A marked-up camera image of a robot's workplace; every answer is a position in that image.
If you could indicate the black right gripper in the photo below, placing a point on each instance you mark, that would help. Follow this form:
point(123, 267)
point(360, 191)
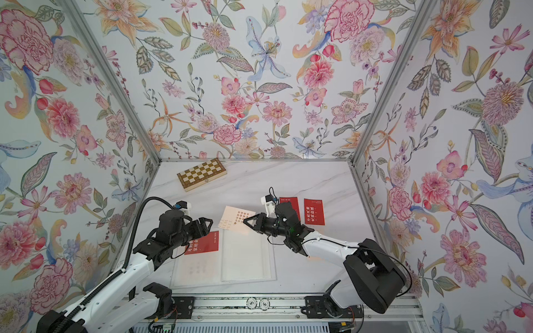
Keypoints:
point(262, 223)

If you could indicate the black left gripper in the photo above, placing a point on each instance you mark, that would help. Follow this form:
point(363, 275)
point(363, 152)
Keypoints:
point(202, 227)

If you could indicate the beige card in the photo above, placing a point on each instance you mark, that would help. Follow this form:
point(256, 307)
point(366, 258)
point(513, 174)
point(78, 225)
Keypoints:
point(233, 220)

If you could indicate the white photo album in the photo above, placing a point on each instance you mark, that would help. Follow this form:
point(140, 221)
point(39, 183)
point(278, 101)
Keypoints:
point(241, 258)

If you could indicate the red card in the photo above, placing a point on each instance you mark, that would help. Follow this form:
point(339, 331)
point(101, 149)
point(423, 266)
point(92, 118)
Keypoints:
point(207, 244)
point(294, 204)
point(314, 212)

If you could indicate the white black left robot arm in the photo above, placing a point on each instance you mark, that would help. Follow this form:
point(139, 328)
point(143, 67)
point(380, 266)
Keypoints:
point(108, 291)

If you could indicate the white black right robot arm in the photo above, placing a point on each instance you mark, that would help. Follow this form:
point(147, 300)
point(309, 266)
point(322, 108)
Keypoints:
point(374, 280)

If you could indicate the wooden folding chess board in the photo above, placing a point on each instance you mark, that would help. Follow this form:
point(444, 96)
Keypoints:
point(200, 175)

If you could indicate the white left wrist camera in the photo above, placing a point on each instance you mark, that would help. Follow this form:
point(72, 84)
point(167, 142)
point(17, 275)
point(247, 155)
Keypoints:
point(183, 206)

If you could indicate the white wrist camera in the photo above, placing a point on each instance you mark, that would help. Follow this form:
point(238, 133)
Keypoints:
point(269, 203)
point(183, 206)

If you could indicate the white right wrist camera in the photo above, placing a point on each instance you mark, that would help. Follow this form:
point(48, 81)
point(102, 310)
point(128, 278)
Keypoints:
point(269, 203)

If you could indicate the aluminium corner post left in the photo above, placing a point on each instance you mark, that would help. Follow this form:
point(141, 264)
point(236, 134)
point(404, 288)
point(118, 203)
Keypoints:
point(73, 13)

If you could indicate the aluminium corner post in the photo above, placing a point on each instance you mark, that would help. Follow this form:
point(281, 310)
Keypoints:
point(73, 13)
point(421, 18)

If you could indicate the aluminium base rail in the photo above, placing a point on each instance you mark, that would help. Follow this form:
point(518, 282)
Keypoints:
point(285, 307)

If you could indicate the aluminium corner post right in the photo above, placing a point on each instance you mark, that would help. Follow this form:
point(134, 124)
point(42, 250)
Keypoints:
point(421, 18)

